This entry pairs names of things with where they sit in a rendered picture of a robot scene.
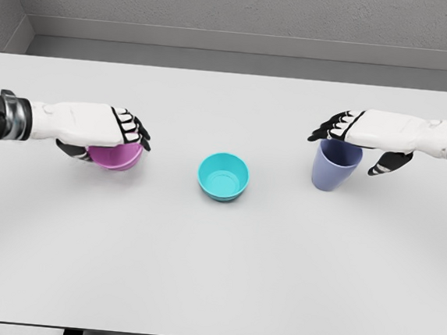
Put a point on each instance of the pink bowl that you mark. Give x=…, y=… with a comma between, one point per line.
x=118, y=157

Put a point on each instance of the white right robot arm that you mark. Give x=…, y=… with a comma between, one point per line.
x=445, y=138

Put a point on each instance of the turquoise bowl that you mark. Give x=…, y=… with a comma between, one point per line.
x=223, y=177

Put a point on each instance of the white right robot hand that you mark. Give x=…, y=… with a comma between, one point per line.
x=379, y=128

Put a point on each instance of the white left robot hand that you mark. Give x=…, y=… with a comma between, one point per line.
x=90, y=122

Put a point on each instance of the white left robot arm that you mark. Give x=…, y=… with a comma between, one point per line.
x=16, y=116

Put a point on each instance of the lavender blue cup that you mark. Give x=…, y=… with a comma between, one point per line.
x=334, y=167

